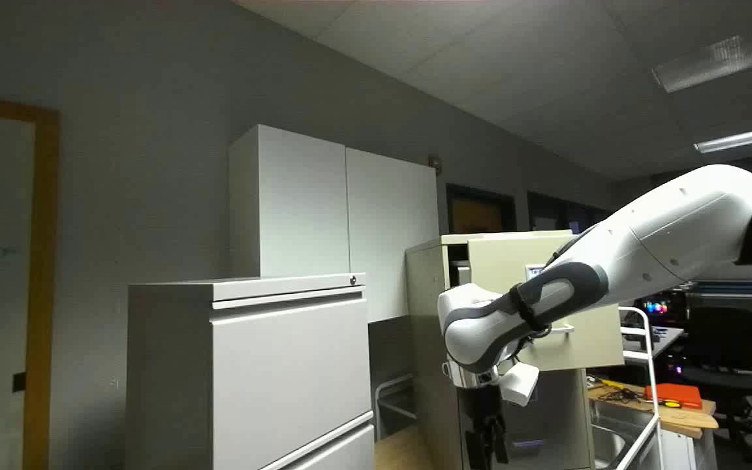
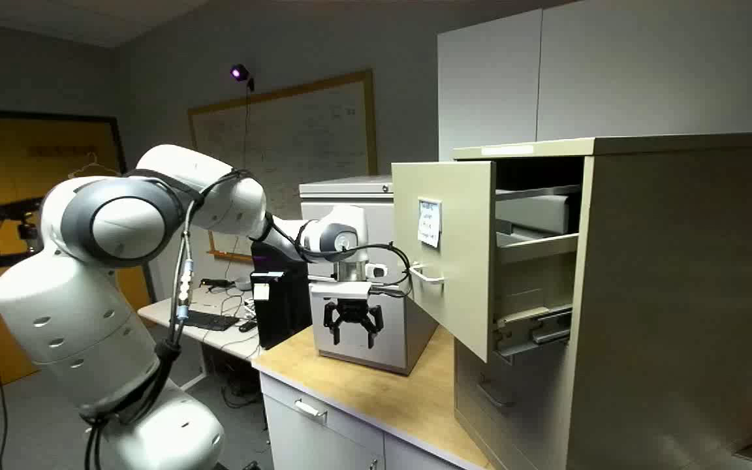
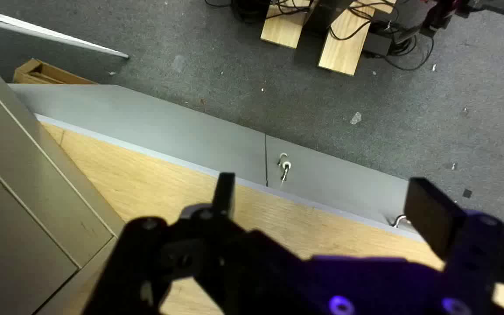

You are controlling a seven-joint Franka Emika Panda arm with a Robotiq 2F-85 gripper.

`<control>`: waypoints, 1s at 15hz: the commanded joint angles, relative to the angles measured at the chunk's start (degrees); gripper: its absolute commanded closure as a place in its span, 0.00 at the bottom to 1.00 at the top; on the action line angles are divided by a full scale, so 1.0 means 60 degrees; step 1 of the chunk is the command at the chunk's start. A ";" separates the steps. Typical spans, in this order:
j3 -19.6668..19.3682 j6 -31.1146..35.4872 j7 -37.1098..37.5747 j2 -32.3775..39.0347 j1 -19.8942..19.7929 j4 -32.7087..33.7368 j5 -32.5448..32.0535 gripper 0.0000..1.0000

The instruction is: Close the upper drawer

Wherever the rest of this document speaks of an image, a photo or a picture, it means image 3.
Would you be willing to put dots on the silver metal rod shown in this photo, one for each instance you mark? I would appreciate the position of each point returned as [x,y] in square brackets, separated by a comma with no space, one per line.
[48,32]

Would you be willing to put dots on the black power adapter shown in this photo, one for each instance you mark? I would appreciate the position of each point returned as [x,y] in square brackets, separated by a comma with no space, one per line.
[381,42]

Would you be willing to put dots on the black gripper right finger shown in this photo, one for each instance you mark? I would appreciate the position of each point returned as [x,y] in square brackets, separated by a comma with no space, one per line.
[433,216]

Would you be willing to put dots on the beige drawer without label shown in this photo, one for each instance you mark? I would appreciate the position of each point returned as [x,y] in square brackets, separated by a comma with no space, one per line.
[8,256]

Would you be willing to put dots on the beige metal filing cabinet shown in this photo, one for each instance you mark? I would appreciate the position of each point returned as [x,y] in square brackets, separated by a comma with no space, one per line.
[25,193]

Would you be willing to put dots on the small wooden box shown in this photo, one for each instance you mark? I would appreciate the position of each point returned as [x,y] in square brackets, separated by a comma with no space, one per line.
[39,72]

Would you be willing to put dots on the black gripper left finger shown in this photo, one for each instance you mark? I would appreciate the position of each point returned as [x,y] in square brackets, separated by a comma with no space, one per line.
[227,189]

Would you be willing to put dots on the light wooden plank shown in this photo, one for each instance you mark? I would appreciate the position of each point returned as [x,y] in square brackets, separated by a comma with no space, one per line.
[284,27]
[346,44]

